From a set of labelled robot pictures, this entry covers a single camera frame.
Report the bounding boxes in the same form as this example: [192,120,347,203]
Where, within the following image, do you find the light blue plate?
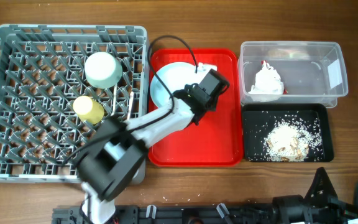
[150,62,207,108]

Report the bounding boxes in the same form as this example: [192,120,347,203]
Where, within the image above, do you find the rice food waste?
[247,110,324,162]

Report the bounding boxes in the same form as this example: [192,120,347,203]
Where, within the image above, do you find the white napkin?
[249,60,285,95]

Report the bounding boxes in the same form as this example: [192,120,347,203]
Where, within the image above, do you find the white plastic spoon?
[127,91,134,119]

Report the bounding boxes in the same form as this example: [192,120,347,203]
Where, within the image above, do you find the green bowl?
[85,52,123,89]

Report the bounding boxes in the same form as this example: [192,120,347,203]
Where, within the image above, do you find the yellow plastic cup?
[73,96,104,124]

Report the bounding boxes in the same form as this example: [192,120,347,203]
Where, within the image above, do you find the white plastic fork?
[111,85,117,116]

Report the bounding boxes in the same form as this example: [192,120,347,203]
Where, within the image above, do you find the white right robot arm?
[272,167,358,223]

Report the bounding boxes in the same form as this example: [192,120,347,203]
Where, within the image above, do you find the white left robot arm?
[72,69,230,223]

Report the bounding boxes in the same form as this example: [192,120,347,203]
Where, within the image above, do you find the black waste tray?
[242,103,334,162]

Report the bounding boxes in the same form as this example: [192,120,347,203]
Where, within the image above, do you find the grey dishwasher rack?
[0,24,149,183]

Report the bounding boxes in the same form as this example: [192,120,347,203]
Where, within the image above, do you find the red plastic tray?
[149,48,244,167]

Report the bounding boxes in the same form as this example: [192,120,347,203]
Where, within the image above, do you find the clear plastic bin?
[238,41,349,108]

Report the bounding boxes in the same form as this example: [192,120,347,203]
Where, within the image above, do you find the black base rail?
[53,203,328,224]

